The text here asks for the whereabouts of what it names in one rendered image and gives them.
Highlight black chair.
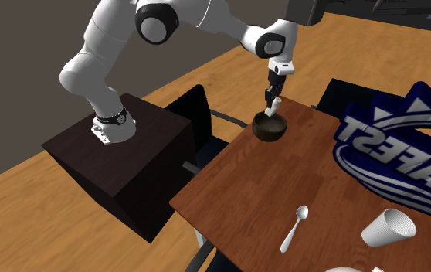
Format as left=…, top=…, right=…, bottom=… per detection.
left=184, top=240, right=243, bottom=272
left=164, top=83, right=249, bottom=176

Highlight dark wooden robot stand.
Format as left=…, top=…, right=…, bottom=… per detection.
left=41, top=93, right=198, bottom=244

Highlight brown wooden table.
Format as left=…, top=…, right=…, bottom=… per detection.
left=168, top=96, right=431, bottom=272

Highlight small white object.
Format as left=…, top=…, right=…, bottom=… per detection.
left=264, top=97, right=282, bottom=117

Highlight blue and white logo sign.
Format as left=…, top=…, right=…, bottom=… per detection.
left=331, top=80, right=431, bottom=230

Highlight white spoon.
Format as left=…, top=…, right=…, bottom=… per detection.
left=280, top=205, right=310, bottom=253

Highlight white ribbed cup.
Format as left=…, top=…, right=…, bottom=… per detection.
left=361, top=208, right=417, bottom=248

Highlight dark brown bowl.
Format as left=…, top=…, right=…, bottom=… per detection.
left=252, top=110, right=288, bottom=143

